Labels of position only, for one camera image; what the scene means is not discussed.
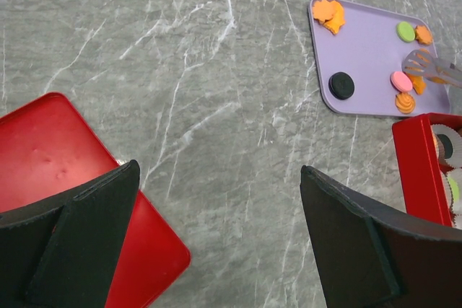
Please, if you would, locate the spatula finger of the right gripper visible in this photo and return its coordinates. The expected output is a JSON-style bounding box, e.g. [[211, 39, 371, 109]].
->
[[401, 50, 461, 88]]

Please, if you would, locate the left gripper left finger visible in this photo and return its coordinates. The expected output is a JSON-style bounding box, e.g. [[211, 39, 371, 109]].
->
[[1, 160, 140, 307]]

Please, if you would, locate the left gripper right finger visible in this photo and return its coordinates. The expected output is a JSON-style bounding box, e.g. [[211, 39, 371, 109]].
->
[[300, 166, 461, 307]]

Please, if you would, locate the orange fish cookie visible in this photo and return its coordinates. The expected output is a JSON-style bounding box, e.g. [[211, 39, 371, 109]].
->
[[323, 0, 345, 35], [408, 74, 427, 95]]

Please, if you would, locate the black round cookie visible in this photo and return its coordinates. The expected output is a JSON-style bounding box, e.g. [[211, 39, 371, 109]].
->
[[436, 133, 453, 159], [328, 71, 355, 100]]

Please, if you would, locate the red cookie tin box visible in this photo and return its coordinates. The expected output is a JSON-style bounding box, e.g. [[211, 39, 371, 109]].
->
[[392, 113, 461, 226]]

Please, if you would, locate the green round cookie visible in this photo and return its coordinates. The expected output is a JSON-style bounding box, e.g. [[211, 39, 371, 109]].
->
[[396, 21, 416, 43], [446, 175, 460, 203]]

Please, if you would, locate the orange round cookie right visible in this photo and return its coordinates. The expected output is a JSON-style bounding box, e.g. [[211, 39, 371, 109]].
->
[[416, 48, 452, 84]]

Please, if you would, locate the orange flower cookie right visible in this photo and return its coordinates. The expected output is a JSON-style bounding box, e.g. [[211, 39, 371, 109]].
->
[[414, 25, 433, 45]]

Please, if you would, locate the orange flower cookie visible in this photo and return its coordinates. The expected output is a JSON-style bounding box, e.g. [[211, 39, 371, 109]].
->
[[312, 0, 336, 24], [414, 25, 433, 45]]

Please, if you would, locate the pink round cookie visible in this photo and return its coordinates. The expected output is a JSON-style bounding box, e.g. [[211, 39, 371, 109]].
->
[[390, 71, 413, 93]]

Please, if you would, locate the orange swirl cookie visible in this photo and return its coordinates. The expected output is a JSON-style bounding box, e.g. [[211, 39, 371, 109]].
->
[[395, 92, 416, 115]]

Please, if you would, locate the lavender plastic tray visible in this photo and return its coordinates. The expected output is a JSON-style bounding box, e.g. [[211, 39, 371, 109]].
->
[[307, 0, 452, 118]]

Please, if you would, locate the black round cookie on tray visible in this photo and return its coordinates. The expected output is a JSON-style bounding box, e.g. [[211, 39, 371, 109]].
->
[[328, 71, 355, 100]]

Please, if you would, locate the red tin lid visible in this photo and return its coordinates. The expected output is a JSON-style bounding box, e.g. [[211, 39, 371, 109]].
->
[[1, 92, 191, 307]]

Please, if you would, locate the orange flower cookie left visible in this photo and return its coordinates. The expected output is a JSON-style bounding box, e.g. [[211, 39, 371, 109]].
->
[[312, 0, 336, 24]]

